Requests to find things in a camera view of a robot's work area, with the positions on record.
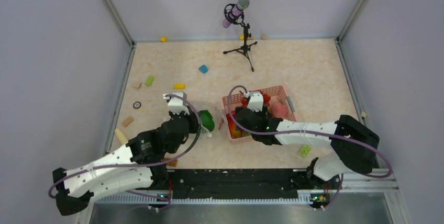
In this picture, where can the yellow rectangular block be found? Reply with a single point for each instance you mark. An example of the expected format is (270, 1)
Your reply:
(179, 86)

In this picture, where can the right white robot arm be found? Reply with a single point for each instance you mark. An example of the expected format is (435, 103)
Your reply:
(352, 144)

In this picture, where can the red yellow mango toy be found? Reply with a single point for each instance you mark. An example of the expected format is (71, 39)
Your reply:
(235, 133)

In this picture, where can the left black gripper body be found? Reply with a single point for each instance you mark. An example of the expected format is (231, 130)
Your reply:
(191, 116)

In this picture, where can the clear zip top bag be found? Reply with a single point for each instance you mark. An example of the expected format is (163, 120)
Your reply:
(217, 117)

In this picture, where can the small round wheel toy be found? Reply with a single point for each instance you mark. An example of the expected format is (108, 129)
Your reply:
(136, 105)

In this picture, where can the black tripod mic stand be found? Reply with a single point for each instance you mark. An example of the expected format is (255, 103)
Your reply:
(245, 48)

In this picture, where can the purple microphone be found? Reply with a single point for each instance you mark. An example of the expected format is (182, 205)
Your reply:
(233, 13)

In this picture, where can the pink perforated plastic basket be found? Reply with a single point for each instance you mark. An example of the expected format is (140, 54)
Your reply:
(276, 99)

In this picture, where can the green block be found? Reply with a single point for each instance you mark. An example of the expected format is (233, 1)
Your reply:
(149, 80)

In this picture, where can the pink peach toy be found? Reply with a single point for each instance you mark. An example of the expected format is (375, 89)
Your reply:
(279, 109)

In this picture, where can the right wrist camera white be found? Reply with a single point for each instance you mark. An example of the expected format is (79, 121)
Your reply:
(255, 101)

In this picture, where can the green bok choy toy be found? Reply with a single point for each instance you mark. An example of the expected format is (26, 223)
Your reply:
(207, 120)

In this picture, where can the green lego brick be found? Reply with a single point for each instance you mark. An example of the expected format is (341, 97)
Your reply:
(304, 151)

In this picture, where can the tan wooden block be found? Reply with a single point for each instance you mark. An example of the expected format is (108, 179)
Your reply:
(127, 121)

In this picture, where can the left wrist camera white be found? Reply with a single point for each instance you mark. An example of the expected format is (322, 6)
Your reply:
(175, 105)

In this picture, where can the red lychee bunch toy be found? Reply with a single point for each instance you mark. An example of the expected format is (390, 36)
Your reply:
(266, 99)

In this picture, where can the brown wooden block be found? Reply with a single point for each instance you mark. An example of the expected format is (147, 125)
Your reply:
(170, 162)

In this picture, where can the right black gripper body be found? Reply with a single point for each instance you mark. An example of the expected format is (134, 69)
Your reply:
(264, 113)

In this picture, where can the blue block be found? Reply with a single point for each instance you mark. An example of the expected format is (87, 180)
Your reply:
(203, 69)

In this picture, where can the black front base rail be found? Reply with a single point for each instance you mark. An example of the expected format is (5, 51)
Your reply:
(240, 184)

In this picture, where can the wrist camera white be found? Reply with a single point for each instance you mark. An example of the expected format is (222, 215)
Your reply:
(175, 105)
(255, 101)

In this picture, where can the cream wooden cylinder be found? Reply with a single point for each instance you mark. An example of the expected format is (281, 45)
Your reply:
(121, 137)

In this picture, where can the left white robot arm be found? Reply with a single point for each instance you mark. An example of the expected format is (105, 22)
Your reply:
(138, 164)

